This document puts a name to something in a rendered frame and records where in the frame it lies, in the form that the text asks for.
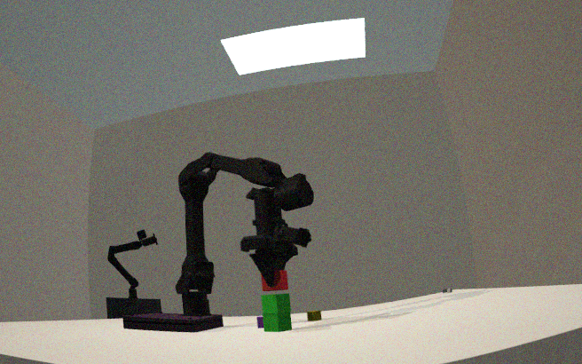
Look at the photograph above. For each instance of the red block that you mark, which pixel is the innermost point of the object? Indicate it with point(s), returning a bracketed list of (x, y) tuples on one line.
[(280, 281)]

